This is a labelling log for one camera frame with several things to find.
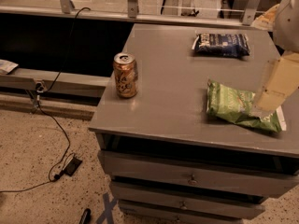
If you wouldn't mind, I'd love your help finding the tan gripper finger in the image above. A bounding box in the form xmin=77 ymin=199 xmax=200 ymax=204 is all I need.
xmin=252 ymin=52 xmax=299 ymax=117

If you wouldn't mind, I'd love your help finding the green jalapeno chip bag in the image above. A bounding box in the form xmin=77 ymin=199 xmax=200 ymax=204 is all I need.
xmin=206 ymin=79 xmax=287 ymax=133

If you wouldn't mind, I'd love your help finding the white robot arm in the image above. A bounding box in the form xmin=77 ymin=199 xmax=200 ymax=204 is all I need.
xmin=250 ymin=0 xmax=299 ymax=118

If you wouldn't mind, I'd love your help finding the yellow bag in background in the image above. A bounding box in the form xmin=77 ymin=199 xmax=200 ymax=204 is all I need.
xmin=251 ymin=4 xmax=279 ymax=32

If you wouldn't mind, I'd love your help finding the blue chip bag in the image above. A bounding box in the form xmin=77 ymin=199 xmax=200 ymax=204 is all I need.
xmin=192 ymin=33 xmax=250 ymax=58

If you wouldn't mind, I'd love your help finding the middle grey drawer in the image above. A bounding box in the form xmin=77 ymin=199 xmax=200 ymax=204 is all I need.
xmin=110 ymin=181 xmax=265 ymax=219

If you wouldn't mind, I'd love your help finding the grey drawer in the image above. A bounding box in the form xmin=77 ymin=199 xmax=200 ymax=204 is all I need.
xmin=98 ymin=150 xmax=299 ymax=198
xmin=119 ymin=200 xmax=243 ymax=224
xmin=110 ymin=181 xmax=265 ymax=219

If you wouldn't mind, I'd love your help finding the grey drawer cabinet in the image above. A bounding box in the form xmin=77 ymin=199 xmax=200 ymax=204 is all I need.
xmin=88 ymin=22 xmax=299 ymax=224

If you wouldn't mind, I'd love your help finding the gold soda can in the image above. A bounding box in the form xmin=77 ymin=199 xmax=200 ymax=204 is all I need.
xmin=113 ymin=52 xmax=138 ymax=98

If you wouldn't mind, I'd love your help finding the top grey drawer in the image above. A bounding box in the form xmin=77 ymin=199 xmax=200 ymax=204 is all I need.
xmin=98 ymin=150 xmax=299 ymax=198

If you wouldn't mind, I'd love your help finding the bottom grey drawer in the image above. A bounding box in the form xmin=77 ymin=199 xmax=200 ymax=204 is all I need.
xmin=119 ymin=200 xmax=243 ymax=224

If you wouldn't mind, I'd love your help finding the blue tape cross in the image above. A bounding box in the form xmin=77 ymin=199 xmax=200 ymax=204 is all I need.
xmin=96 ymin=193 xmax=117 ymax=224

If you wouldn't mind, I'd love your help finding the black power adapter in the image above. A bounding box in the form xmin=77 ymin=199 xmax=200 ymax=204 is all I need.
xmin=64 ymin=157 xmax=82 ymax=176

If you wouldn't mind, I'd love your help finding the black cylinder on floor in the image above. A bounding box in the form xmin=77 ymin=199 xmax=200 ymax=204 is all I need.
xmin=79 ymin=208 xmax=91 ymax=224

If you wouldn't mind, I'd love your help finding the white paper packet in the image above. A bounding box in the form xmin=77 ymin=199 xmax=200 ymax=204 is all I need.
xmin=0 ymin=60 xmax=19 ymax=75

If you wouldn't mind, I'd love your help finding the metal clamp bracket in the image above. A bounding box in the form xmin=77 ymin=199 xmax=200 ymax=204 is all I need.
xmin=30 ymin=79 xmax=48 ymax=113

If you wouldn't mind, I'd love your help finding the black floor cable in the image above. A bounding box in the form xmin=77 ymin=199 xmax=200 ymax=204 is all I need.
xmin=0 ymin=7 xmax=92 ymax=194

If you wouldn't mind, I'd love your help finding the grey metal rail beam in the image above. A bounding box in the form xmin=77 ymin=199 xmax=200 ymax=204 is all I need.
xmin=0 ymin=68 xmax=110 ymax=97

